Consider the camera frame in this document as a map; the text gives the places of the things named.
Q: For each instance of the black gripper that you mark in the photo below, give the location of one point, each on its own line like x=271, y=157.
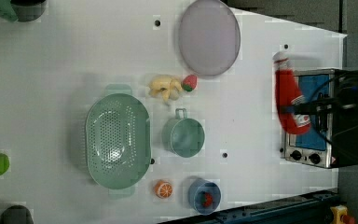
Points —
x=344, y=99

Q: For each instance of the plush strawberry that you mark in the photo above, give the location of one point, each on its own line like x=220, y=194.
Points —
x=190, y=83

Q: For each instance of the plush orange slice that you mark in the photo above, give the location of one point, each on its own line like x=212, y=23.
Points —
x=163, y=189

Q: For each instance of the yellow plush banana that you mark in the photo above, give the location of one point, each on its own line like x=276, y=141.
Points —
x=167, y=86

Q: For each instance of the blue metal rail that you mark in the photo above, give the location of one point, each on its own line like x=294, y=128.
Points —
x=310, y=208

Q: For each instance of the green plastic strainer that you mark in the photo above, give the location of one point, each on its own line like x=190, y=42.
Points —
x=118, y=139

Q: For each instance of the green measuring cup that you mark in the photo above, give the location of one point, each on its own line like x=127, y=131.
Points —
x=183, y=135

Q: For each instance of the dark grey bowl top left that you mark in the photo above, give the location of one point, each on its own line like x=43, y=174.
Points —
x=29, y=10

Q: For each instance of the small red toy in cup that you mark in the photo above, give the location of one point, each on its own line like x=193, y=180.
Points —
x=206, y=199

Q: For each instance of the red plush ketchup bottle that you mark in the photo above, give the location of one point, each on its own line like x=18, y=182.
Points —
x=288, y=94

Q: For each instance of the silver toaster oven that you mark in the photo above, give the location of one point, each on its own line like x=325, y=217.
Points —
x=332, y=140

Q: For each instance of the yellow red clamp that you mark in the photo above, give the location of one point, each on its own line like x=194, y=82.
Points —
x=341, y=216

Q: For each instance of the green cloth corner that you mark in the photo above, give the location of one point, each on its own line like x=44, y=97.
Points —
x=7, y=12

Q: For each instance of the dark grey object bottom left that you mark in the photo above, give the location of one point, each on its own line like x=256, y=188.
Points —
x=16, y=214

